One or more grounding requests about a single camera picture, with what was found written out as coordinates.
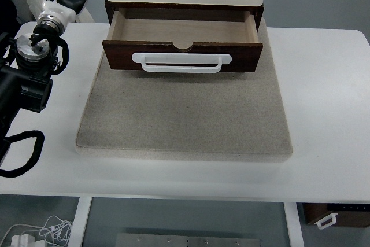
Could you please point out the grey felt mat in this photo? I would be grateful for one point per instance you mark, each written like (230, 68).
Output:
(185, 114)

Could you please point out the white table leg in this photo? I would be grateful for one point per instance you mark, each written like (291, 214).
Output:
(79, 221)
(293, 224)

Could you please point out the white charger plug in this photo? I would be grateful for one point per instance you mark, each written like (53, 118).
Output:
(23, 240)

